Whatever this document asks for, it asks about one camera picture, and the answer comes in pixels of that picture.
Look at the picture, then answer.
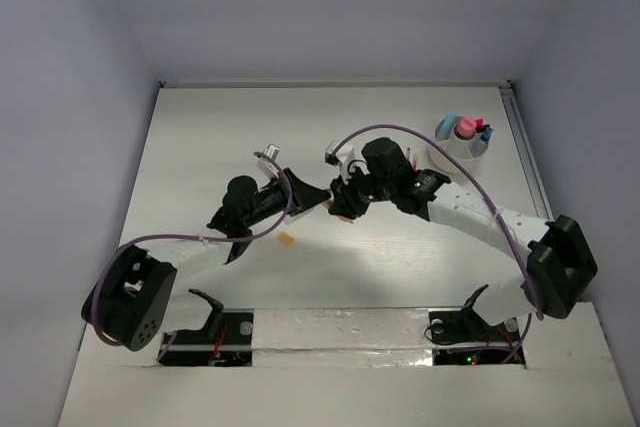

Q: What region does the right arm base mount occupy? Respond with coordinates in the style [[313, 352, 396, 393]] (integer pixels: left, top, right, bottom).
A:
[[423, 284, 532, 367]]

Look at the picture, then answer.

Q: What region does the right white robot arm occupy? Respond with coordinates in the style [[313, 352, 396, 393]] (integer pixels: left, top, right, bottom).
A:
[[325, 137, 598, 339]]

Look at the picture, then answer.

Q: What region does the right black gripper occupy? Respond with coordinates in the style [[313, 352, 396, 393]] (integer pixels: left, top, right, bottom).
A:
[[329, 162, 395, 219]]

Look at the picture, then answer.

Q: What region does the clear blue capped pen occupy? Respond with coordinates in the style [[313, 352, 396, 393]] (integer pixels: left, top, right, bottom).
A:
[[479, 126, 493, 146]]

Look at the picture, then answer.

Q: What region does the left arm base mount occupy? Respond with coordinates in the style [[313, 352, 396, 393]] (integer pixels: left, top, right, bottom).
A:
[[156, 289, 254, 367]]

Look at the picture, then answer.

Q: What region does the orange pastel highlighter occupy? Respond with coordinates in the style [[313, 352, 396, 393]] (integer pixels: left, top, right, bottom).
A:
[[323, 200, 355, 224]]

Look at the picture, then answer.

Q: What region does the white round pen holder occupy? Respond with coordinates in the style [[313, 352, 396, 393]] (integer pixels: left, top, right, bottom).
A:
[[428, 114, 490, 174]]

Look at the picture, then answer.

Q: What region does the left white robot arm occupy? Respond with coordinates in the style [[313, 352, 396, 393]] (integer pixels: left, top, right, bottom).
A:
[[81, 168, 330, 352]]

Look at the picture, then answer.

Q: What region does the orange capped highlighter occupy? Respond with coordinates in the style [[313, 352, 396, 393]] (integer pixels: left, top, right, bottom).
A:
[[278, 232, 296, 248]]

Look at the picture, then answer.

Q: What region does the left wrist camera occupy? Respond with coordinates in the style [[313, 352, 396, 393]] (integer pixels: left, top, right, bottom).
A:
[[254, 143, 281, 169]]

